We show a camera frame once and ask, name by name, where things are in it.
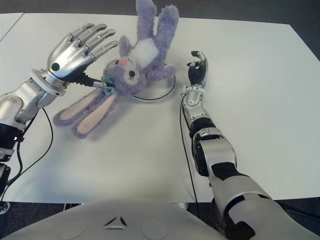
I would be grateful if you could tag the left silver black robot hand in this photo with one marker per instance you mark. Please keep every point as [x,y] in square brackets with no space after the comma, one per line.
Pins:
[70,55]

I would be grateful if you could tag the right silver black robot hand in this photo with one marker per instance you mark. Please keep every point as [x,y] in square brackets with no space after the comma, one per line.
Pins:
[198,72]

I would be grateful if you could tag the purple plush bunny doll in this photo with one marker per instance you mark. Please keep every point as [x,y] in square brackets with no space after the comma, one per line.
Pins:
[150,50]

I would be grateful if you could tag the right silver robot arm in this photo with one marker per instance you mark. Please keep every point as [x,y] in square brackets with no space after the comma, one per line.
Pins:
[220,155]

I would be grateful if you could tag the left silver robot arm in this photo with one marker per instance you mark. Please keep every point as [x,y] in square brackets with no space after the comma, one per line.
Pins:
[17,105]

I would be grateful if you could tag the white plate with black rim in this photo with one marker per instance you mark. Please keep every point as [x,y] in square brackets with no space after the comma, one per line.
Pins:
[160,93]

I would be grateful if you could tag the silver table foot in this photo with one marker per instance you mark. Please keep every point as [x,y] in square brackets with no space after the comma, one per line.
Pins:
[181,205]

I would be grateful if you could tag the grey robot torso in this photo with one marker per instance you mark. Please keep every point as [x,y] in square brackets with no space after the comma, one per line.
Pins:
[115,220]

